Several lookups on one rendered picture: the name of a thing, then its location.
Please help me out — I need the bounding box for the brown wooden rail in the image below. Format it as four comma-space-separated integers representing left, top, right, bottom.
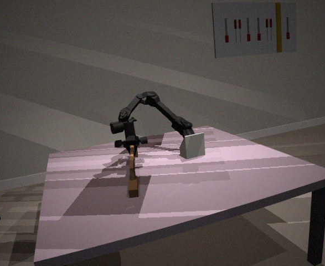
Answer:
130, 145, 135, 181

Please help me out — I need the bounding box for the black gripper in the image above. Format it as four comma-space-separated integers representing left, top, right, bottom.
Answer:
114, 130, 148, 155

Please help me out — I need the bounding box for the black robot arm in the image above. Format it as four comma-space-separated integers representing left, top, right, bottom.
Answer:
110, 91, 195, 146

